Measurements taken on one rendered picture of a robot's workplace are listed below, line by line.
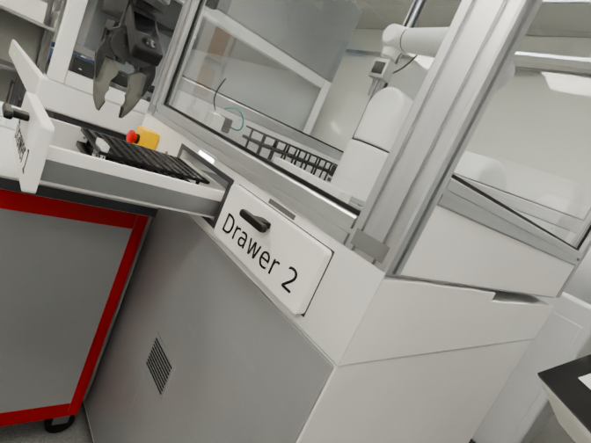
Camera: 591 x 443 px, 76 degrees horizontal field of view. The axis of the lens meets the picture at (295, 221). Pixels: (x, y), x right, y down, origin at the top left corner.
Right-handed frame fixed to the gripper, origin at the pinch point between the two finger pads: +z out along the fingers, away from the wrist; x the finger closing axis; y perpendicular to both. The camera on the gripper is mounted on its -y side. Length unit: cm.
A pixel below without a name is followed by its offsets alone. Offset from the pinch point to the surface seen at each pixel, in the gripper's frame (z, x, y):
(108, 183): 11.3, -0.9, -8.8
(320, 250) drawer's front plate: 3.9, -21.0, -40.9
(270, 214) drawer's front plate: 4.3, -21.1, -27.3
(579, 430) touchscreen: 0, -14, -75
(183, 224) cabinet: 20.5, -23.1, 2.4
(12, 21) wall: 7, -5, 421
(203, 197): 9.7, -19.0, -8.6
